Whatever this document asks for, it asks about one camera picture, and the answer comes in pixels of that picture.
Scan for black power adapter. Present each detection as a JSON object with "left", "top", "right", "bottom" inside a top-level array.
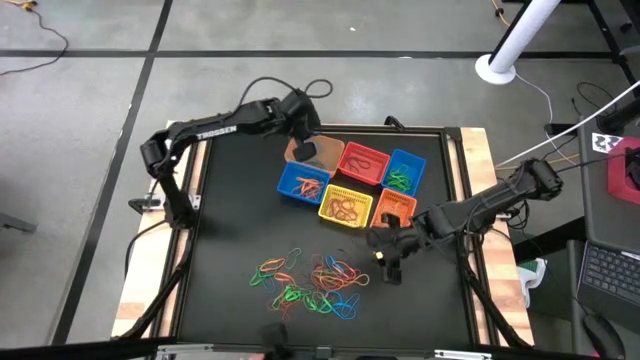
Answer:
[{"left": 543, "top": 122, "right": 580, "bottom": 137}]

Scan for black frame crossbar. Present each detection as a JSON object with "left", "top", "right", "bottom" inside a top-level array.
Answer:
[{"left": 0, "top": 335, "right": 640, "bottom": 360}]

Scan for black table clamp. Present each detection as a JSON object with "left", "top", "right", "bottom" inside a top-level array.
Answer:
[{"left": 382, "top": 114, "right": 408, "bottom": 133}]

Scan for white green object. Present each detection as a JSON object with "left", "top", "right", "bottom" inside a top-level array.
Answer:
[{"left": 516, "top": 256, "right": 550, "bottom": 310}]

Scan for dark grey desk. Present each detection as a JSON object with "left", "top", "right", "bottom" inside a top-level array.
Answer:
[{"left": 577, "top": 115, "right": 640, "bottom": 241}]

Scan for black laptop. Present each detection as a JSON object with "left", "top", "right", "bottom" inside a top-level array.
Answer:
[{"left": 576, "top": 238, "right": 640, "bottom": 329}]

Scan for red plastic container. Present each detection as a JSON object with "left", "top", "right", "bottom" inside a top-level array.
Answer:
[{"left": 606, "top": 136, "right": 640, "bottom": 208}]

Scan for orange rubber bands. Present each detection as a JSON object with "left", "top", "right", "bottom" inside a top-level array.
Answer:
[{"left": 290, "top": 176, "right": 325, "bottom": 201}]

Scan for grey floor object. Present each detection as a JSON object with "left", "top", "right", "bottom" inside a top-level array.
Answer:
[{"left": 0, "top": 211, "right": 39, "bottom": 235}]

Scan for black coiled cable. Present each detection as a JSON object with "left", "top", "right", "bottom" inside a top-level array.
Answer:
[{"left": 571, "top": 81, "right": 620, "bottom": 119}]

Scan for peach plastic bin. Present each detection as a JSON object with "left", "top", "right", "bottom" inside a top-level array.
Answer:
[{"left": 283, "top": 133, "right": 346, "bottom": 177}]

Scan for black stand base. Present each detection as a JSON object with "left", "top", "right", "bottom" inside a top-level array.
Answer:
[{"left": 596, "top": 97, "right": 640, "bottom": 135}]

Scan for black floor cable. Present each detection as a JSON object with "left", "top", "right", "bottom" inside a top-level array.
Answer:
[{"left": 0, "top": 7, "right": 70, "bottom": 77}]

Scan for black computer mouse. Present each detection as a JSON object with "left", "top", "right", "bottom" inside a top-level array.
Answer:
[{"left": 581, "top": 312, "right": 627, "bottom": 360}]

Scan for pile of coloured rubber bands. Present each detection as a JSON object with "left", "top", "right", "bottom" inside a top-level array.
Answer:
[{"left": 309, "top": 253, "right": 335, "bottom": 284}]

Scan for white black marker tag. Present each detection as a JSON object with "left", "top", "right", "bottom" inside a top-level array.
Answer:
[{"left": 591, "top": 131, "right": 625, "bottom": 155}]

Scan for blue plastic basket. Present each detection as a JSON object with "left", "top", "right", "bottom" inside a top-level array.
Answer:
[
  {"left": 276, "top": 160, "right": 332, "bottom": 206},
  {"left": 381, "top": 147, "right": 428, "bottom": 198}
]

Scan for white pole with round base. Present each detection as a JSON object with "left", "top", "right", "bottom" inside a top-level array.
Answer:
[{"left": 473, "top": 0, "right": 562, "bottom": 86}]

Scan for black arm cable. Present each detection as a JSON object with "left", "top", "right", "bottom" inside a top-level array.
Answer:
[{"left": 238, "top": 75, "right": 335, "bottom": 110}]

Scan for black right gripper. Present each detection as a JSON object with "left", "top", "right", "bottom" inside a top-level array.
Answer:
[{"left": 367, "top": 209, "right": 441, "bottom": 286}]

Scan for yellow cable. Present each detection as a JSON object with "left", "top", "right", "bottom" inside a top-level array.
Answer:
[{"left": 488, "top": 0, "right": 512, "bottom": 27}]

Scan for thin white cable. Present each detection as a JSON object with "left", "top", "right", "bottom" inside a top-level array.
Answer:
[{"left": 513, "top": 71, "right": 581, "bottom": 167}]

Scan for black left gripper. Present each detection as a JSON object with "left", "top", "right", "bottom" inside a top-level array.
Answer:
[{"left": 279, "top": 89, "right": 322, "bottom": 163}]

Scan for orange plastic basket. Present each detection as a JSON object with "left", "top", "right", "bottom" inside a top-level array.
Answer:
[{"left": 368, "top": 187, "right": 419, "bottom": 229}]

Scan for yellow plastic basket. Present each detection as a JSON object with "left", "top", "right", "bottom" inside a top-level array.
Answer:
[{"left": 317, "top": 183, "right": 375, "bottom": 230}]

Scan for white metal bracket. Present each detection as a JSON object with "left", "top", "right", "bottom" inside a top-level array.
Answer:
[
  {"left": 433, "top": 349, "right": 495, "bottom": 360},
  {"left": 156, "top": 342, "right": 215, "bottom": 359}
]

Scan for thick white cable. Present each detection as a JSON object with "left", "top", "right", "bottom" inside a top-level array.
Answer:
[{"left": 494, "top": 79, "right": 640, "bottom": 169}]

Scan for red plastic basket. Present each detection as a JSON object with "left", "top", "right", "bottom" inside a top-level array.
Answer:
[{"left": 337, "top": 140, "right": 392, "bottom": 187}]

